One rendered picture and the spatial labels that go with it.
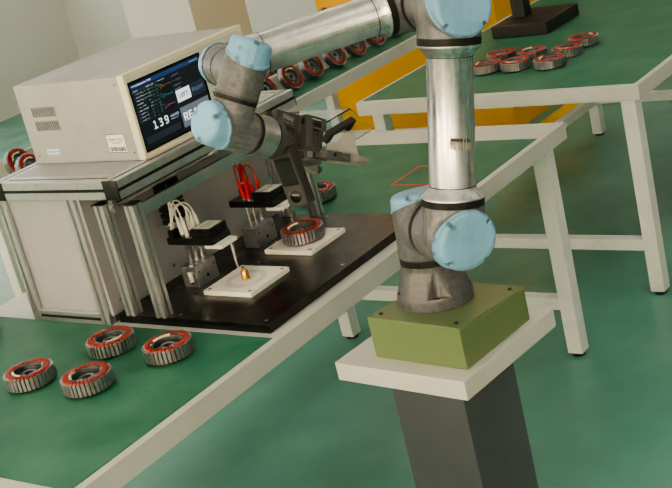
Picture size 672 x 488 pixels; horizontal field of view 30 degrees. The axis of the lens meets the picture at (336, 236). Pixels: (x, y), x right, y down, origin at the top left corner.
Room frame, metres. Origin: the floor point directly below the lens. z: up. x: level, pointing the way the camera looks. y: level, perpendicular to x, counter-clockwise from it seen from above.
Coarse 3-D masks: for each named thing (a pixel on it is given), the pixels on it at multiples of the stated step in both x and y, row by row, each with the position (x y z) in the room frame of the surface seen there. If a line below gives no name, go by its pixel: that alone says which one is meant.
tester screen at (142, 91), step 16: (192, 64) 3.02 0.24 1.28; (144, 80) 2.89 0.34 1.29; (160, 80) 2.93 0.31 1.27; (176, 80) 2.97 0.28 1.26; (192, 80) 3.01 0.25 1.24; (144, 96) 2.88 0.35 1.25; (160, 96) 2.92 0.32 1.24; (176, 96) 2.96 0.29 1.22; (192, 96) 3.00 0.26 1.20; (144, 112) 2.87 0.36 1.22; (160, 112) 2.90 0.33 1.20; (176, 112) 2.94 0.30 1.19; (144, 128) 2.86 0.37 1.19; (160, 128) 2.89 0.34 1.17
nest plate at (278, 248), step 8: (328, 232) 3.01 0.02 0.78; (336, 232) 3.00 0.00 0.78; (344, 232) 3.01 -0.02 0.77; (280, 240) 3.04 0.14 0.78; (320, 240) 2.97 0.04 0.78; (328, 240) 2.96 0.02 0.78; (272, 248) 2.99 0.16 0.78; (280, 248) 2.98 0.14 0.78; (288, 248) 2.96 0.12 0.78; (296, 248) 2.95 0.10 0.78; (304, 248) 2.93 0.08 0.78; (312, 248) 2.92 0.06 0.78; (320, 248) 2.93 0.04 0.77
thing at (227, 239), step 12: (192, 228) 2.87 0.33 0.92; (204, 228) 2.84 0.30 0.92; (216, 228) 2.85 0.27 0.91; (228, 228) 2.87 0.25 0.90; (168, 240) 2.91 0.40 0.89; (180, 240) 2.89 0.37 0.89; (192, 240) 2.86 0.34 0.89; (204, 240) 2.84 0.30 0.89; (216, 240) 2.84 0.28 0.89; (228, 240) 2.84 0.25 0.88; (192, 252) 2.91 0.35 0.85
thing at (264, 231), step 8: (248, 224) 3.11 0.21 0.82; (256, 224) 3.09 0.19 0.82; (264, 224) 3.08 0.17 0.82; (272, 224) 3.11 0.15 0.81; (248, 232) 3.07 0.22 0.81; (256, 232) 3.06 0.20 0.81; (264, 232) 3.08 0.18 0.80; (272, 232) 3.10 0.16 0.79; (248, 240) 3.08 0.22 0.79; (256, 240) 3.06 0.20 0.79; (264, 240) 3.07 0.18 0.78
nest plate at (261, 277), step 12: (228, 276) 2.87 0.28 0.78; (240, 276) 2.85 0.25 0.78; (252, 276) 2.82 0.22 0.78; (264, 276) 2.80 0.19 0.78; (276, 276) 2.79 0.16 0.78; (216, 288) 2.80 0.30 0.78; (228, 288) 2.78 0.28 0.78; (240, 288) 2.76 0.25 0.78; (252, 288) 2.74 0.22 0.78; (264, 288) 2.75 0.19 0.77
